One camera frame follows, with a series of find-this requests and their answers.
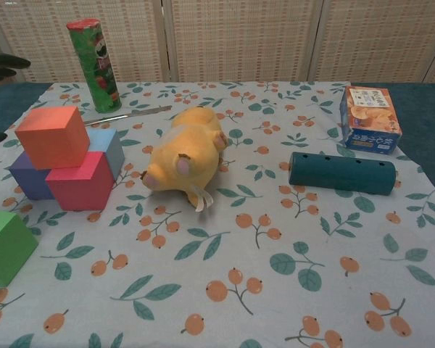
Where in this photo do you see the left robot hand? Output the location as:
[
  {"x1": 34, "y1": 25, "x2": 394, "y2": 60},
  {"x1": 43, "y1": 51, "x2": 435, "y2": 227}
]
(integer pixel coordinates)
[{"x1": 0, "y1": 54, "x2": 32, "y2": 149}]

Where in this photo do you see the green chips can red lid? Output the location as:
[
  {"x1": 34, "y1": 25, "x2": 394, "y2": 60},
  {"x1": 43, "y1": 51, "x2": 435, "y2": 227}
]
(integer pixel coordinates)
[{"x1": 65, "y1": 20, "x2": 123, "y2": 113}]

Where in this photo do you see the teal cylinder with holes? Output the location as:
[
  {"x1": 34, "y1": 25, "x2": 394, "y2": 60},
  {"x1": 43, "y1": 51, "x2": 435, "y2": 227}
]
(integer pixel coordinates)
[{"x1": 288, "y1": 151, "x2": 399, "y2": 196}]

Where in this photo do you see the light blue foam cube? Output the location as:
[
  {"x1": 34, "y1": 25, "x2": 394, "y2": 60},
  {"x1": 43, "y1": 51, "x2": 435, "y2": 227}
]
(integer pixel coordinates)
[{"x1": 80, "y1": 128, "x2": 126, "y2": 183}]

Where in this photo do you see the beige woven folding screen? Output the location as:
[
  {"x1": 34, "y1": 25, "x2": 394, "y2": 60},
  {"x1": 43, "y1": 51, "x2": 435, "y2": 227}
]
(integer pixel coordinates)
[{"x1": 0, "y1": 0, "x2": 435, "y2": 84}]

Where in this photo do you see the orange foam cube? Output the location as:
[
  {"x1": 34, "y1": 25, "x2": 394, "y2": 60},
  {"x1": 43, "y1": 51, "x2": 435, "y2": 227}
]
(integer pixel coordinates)
[{"x1": 14, "y1": 105, "x2": 91, "y2": 170}]

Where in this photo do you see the green foam cube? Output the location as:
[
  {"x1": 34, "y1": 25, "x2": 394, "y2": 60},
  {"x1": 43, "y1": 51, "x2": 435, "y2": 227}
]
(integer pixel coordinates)
[{"x1": 0, "y1": 209, "x2": 40, "y2": 287}]

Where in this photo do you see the silver table knife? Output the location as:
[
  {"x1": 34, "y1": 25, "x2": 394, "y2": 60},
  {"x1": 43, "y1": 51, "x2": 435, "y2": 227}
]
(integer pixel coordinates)
[{"x1": 83, "y1": 105, "x2": 173, "y2": 127}]

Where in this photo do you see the floral print tablecloth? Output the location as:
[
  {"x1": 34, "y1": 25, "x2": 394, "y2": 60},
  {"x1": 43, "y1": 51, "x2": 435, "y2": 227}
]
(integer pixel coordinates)
[{"x1": 0, "y1": 81, "x2": 435, "y2": 348}]

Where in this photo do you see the yellow plush duck toy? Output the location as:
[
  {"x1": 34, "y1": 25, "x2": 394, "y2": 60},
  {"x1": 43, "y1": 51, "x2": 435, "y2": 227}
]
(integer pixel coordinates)
[{"x1": 141, "y1": 106, "x2": 230, "y2": 213}]

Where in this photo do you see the orange blue snack box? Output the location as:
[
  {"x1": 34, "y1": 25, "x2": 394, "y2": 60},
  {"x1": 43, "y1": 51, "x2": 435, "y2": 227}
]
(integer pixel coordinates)
[{"x1": 339, "y1": 86, "x2": 402, "y2": 156}]

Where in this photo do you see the pink foam cube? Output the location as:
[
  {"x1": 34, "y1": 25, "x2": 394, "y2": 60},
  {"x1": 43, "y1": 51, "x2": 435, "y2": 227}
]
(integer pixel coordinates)
[{"x1": 45, "y1": 151, "x2": 116, "y2": 212}]

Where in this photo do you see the purple foam block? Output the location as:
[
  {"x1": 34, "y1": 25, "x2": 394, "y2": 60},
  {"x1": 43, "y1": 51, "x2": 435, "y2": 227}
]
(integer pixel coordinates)
[{"x1": 7, "y1": 151, "x2": 56, "y2": 201}]

